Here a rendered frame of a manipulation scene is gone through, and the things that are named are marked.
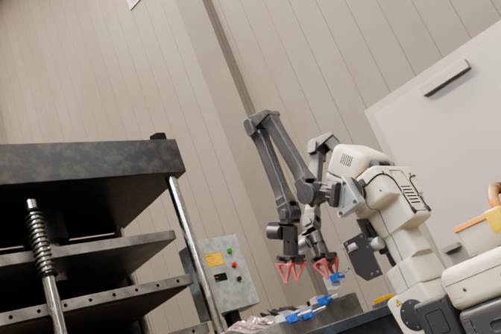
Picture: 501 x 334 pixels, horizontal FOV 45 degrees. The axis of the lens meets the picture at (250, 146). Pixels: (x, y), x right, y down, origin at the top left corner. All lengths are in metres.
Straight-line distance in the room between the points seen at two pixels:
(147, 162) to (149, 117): 3.11
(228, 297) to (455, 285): 1.60
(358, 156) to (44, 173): 1.42
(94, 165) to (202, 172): 2.71
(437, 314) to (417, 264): 0.22
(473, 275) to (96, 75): 5.71
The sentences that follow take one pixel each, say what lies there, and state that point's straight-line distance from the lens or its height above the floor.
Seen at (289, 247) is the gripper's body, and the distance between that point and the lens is 2.24.
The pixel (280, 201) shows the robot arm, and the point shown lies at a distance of 2.24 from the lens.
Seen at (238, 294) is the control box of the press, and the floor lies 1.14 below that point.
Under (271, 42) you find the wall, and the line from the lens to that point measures 5.12.
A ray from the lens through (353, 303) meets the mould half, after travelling 2.51.
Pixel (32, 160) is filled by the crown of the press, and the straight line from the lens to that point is 2.86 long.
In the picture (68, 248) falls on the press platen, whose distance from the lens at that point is 2.88.
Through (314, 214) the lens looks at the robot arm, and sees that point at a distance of 2.58.
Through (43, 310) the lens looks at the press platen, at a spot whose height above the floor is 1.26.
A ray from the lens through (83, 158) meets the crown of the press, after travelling 2.96.
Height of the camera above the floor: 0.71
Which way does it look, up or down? 20 degrees up
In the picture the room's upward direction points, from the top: 21 degrees counter-clockwise
